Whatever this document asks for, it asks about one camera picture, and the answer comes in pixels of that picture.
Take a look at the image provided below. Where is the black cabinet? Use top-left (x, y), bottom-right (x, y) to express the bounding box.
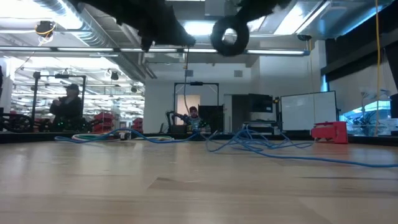
top-left (231, 93), bottom-right (275, 133)

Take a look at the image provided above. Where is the white whiteboard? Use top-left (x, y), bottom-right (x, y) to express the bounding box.
top-left (280, 90), bottom-right (338, 131)

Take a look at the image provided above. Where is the red storage bin rack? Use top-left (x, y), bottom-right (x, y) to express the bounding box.
top-left (132, 117), bottom-right (144, 132)
top-left (92, 111), bottom-right (115, 134)

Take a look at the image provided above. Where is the black plastic cable spool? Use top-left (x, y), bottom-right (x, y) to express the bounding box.
top-left (210, 15), bottom-right (251, 57)

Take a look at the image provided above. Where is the person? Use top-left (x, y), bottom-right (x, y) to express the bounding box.
top-left (178, 106), bottom-right (212, 133)
top-left (49, 83), bottom-right (84, 133)

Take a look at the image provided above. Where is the green wire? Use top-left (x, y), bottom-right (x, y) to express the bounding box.
top-left (79, 134), bottom-right (121, 139)

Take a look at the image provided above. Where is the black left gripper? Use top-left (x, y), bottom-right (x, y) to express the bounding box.
top-left (93, 0), bottom-right (197, 53)

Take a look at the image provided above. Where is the black box tower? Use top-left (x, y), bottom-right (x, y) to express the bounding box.
top-left (198, 105), bottom-right (225, 134)

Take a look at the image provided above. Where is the long ceiling light bar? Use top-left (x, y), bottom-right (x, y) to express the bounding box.
top-left (0, 46), bottom-right (311, 57)

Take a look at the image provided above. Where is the black yellow ceiling cord reel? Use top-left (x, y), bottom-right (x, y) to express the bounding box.
top-left (34, 20), bottom-right (57, 39)

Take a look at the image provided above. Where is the white wire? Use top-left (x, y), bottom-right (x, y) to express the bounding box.
top-left (71, 133), bottom-right (175, 142)

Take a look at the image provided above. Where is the yellow hanging cable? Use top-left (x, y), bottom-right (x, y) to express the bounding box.
top-left (374, 0), bottom-right (382, 137)

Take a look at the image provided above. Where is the silver ventilation duct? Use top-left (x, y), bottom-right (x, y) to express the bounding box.
top-left (34, 0), bottom-right (158, 82)

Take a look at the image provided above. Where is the red plastic cable holder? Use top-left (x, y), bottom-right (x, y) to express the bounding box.
top-left (311, 121), bottom-right (349, 145)

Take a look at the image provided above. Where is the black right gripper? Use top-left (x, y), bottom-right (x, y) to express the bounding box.
top-left (236, 0), bottom-right (293, 23)

